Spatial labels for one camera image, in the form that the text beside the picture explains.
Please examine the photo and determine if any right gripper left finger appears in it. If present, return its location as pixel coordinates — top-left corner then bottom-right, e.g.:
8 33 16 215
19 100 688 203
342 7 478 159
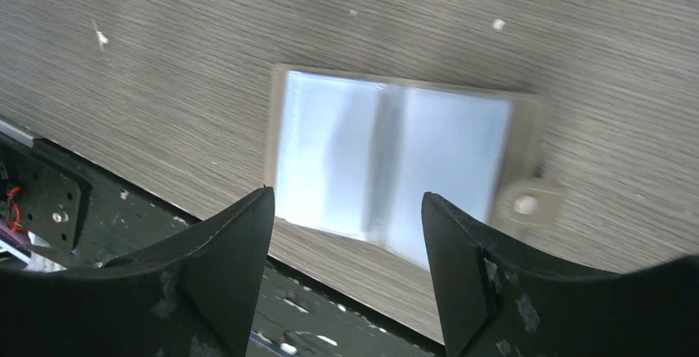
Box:
1 187 274 356

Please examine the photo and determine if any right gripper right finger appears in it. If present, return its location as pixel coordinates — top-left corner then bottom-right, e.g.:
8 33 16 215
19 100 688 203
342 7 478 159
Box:
421 192 698 356

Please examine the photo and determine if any grey card holder wallet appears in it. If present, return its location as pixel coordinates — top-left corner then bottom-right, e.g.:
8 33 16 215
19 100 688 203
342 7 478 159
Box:
265 64 566 268

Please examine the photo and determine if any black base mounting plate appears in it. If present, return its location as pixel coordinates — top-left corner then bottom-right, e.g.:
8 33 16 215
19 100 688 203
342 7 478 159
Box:
1 139 444 356

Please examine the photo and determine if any aluminium rail frame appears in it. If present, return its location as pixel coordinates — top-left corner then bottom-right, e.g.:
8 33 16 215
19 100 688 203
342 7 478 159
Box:
0 115 40 148

